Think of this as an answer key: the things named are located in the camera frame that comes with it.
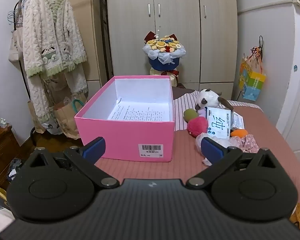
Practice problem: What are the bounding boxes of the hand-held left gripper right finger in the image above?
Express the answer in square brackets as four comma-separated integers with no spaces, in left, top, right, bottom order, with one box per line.
[186,137,278,189]

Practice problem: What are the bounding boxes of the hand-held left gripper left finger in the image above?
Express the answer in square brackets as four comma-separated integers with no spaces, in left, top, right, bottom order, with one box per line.
[27,137,120,189]

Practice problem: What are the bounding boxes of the red plush ball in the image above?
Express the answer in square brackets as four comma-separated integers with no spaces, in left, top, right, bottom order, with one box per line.
[187,117,210,138]

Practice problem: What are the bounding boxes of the blue and white tissue pack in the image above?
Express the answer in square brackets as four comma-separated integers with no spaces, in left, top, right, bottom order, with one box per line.
[206,106,234,139]

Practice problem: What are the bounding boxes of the orange plush toy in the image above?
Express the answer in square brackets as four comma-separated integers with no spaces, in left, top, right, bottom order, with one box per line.
[230,129,249,138]

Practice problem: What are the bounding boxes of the pink cardboard box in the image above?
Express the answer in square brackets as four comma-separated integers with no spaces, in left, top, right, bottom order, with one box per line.
[74,75,176,162]

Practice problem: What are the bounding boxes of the pink floral cloth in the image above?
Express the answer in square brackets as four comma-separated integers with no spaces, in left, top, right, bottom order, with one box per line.
[229,134,260,154]

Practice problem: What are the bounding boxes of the small white tissue packet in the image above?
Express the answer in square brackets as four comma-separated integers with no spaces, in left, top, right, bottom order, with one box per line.
[230,112,245,131]

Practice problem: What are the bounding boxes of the green plush ball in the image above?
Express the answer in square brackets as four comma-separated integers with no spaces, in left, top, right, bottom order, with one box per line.
[184,108,199,122]

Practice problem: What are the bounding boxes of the white and brown plush dog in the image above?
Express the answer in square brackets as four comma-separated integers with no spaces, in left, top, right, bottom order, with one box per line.
[195,88,234,112]

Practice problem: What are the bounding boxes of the striped bed sheet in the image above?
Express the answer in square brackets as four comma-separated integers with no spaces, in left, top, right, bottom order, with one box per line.
[172,88,263,132]

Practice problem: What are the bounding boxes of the printed paper sheet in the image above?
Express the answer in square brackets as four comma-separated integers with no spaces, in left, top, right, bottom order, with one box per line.
[107,102,171,122]

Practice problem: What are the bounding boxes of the white door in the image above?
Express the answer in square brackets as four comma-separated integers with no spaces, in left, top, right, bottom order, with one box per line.
[276,0,300,153]

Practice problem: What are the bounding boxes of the brown paper bag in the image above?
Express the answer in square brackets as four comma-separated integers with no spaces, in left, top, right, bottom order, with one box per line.
[27,99,56,134]

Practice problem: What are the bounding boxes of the dark brown cloth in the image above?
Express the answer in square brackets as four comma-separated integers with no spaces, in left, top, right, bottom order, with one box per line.
[172,82,200,98]

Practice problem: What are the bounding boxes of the colourful gift bag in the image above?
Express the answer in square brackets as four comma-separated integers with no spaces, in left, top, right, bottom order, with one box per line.
[238,57,267,102]

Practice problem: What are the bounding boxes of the dark blue cloth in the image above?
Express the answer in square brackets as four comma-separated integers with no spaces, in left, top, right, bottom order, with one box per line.
[7,157,24,182]

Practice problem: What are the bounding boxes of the cream gift box red ribbon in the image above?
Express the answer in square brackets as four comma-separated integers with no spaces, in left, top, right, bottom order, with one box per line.
[150,68,180,87]

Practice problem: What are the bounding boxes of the wooden cabinet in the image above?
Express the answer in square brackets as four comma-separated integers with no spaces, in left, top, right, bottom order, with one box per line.
[0,120,22,191]

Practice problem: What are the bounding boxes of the yellow flower bouquet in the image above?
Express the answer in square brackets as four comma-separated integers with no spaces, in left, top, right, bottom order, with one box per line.
[142,30,187,72]

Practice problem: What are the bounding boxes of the white and blue garment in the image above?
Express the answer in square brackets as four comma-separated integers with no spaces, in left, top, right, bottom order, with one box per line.
[0,195,16,232]

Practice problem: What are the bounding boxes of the cream and green fleece pajama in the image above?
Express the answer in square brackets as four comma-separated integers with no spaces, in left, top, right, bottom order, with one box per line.
[22,0,89,131]

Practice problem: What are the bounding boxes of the beige wardrobe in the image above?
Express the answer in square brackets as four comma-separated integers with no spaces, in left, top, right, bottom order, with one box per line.
[106,0,238,101]

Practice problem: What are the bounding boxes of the cream tote bag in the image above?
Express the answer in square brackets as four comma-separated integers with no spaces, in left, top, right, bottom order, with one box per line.
[8,27,24,63]

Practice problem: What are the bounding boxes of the black clothes rack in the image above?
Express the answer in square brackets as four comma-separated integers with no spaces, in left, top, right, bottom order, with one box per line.
[14,0,56,147]

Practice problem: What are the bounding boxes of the paper bag green handle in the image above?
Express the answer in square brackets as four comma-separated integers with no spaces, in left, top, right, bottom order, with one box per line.
[52,93,87,140]

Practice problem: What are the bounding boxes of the wall hook with cords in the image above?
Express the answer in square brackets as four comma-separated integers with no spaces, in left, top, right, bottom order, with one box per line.
[249,35,265,63]

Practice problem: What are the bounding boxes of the wire clothes hangers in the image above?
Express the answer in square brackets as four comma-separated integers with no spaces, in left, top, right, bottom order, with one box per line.
[7,4,23,28]

